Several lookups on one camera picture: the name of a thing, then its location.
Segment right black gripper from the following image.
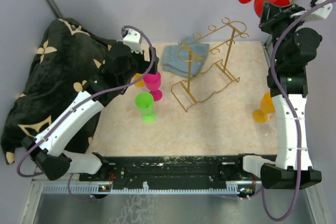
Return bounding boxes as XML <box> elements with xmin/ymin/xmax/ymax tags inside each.
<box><xmin>257</xmin><ymin>0</ymin><xmax>307</xmax><ymax>66</ymax></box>

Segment orange plastic wine glass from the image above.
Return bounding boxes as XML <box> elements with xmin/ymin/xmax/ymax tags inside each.
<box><xmin>252</xmin><ymin>92</ymin><xmax>275</xmax><ymax>123</ymax></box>

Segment clear glass wine glass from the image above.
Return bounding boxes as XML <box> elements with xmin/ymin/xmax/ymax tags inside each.
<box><xmin>259</xmin><ymin>113</ymin><xmax>276</xmax><ymax>136</ymax></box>

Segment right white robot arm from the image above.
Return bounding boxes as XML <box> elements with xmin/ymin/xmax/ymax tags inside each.
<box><xmin>234</xmin><ymin>2</ymin><xmax>322</xmax><ymax>189</ymax></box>

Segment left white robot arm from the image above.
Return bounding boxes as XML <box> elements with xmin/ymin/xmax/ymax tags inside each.
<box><xmin>22</xmin><ymin>41</ymin><xmax>159</xmax><ymax>180</ymax></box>

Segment yellow plastic wine glass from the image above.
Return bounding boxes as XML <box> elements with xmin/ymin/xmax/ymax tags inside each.
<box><xmin>132</xmin><ymin>73</ymin><xmax>146</xmax><ymax>88</ymax></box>

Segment pink plastic wine glass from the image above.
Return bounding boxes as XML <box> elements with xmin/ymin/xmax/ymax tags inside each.
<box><xmin>143</xmin><ymin>72</ymin><xmax>163</xmax><ymax>102</ymax></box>

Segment green plastic wine glass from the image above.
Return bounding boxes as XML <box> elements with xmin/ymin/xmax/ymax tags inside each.
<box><xmin>135</xmin><ymin>92</ymin><xmax>156</xmax><ymax>123</ymax></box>

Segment folded light blue jeans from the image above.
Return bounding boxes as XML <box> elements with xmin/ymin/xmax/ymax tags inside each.
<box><xmin>161</xmin><ymin>42</ymin><xmax>209</xmax><ymax>78</ymax></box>

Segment black floral blanket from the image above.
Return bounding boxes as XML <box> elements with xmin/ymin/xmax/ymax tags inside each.
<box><xmin>1</xmin><ymin>18</ymin><xmax>117</xmax><ymax>165</ymax></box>

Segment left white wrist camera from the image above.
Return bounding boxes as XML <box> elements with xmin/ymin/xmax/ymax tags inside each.
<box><xmin>121</xmin><ymin>28</ymin><xmax>142</xmax><ymax>54</ymax></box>

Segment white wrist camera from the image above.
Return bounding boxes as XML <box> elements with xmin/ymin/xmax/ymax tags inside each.
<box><xmin>305</xmin><ymin>0</ymin><xmax>333</xmax><ymax>22</ymax></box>
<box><xmin>121</xmin><ymin>28</ymin><xmax>142</xmax><ymax>54</ymax></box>

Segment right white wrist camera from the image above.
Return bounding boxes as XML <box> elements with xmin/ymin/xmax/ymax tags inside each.
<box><xmin>305</xmin><ymin>0</ymin><xmax>333</xmax><ymax>22</ymax></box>

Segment gold wire glass rack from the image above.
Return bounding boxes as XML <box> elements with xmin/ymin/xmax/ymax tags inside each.
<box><xmin>170</xmin><ymin>17</ymin><xmax>249</xmax><ymax>113</ymax></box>

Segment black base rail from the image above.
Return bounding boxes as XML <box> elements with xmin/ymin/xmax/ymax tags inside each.
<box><xmin>79</xmin><ymin>155</ymin><xmax>253</xmax><ymax>190</ymax></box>

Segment grey cable duct strip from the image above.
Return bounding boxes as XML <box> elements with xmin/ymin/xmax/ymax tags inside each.
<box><xmin>41</xmin><ymin>182</ymin><xmax>263</xmax><ymax>195</ymax></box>

